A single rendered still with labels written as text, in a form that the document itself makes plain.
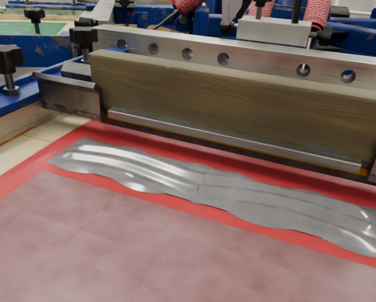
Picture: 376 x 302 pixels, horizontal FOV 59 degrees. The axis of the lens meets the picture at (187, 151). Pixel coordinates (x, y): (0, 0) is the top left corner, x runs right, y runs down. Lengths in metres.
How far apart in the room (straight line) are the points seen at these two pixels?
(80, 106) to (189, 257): 0.26
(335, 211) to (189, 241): 0.14
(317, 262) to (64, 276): 0.20
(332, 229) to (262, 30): 0.41
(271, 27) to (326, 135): 0.31
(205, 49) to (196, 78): 0.24
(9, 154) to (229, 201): 0.26
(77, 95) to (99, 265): 0.24
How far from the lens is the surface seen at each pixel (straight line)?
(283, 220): 0.33
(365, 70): 0.59
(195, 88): 0.38
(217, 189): 0.34
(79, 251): 0.29
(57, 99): 0.48
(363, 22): 1.30
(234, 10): 0.34
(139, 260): 0.28
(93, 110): 0.45
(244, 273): 0.28
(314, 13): 0.82
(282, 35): 0.64
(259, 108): 0.37
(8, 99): 0.48
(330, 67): 0.59
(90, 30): 0.58
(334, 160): 0.37
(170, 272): 0.27
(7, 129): 0.47
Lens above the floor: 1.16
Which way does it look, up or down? 30 degrees down
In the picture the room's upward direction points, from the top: 3 degrees clockwise
